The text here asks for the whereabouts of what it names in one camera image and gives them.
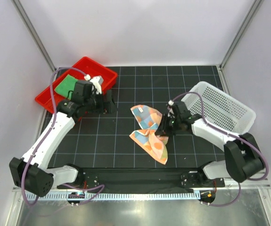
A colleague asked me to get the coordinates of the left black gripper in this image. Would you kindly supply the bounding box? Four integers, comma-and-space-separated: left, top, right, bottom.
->
83, 89, 117, 114

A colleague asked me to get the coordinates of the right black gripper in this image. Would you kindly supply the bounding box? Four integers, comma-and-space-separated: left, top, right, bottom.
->
155, 113, 181, 137

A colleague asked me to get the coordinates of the orange beige towel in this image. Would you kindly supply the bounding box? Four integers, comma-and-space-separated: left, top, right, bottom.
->
130, 105, 169, 165

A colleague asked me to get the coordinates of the green towel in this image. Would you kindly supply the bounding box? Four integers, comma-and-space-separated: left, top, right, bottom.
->
55, 74, 78, 99

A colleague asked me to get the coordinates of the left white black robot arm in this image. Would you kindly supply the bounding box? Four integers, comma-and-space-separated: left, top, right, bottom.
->
9, 76, 115, 197

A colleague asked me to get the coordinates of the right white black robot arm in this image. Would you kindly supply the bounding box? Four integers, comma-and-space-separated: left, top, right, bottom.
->
155, 103, 266, 186

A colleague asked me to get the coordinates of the black grid cutting mat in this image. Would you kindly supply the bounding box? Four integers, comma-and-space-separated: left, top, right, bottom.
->
48, 66, 226, 168

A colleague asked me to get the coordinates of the red plastic tray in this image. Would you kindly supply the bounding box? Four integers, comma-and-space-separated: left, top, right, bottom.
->
35, 57, 117, 121

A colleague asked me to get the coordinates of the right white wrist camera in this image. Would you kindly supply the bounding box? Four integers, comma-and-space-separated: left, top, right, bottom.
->
167, 100, 175, 118

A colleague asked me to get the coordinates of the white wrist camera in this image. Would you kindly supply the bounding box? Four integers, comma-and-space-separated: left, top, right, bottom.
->
167, 100, 175, 118
84, 74, 104, 94

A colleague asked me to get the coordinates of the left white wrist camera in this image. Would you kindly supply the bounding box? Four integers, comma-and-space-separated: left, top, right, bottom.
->
84, 74, 104, 94

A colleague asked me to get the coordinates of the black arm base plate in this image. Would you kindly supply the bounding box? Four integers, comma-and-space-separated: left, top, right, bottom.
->
70, 168, 225, 194

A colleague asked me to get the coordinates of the slotted cable duct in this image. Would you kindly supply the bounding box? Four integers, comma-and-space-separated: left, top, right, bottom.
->
23, 190, 202, 201

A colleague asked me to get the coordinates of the aluminium frame rail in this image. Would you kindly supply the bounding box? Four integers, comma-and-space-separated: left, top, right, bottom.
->
12, 181, 271, 192

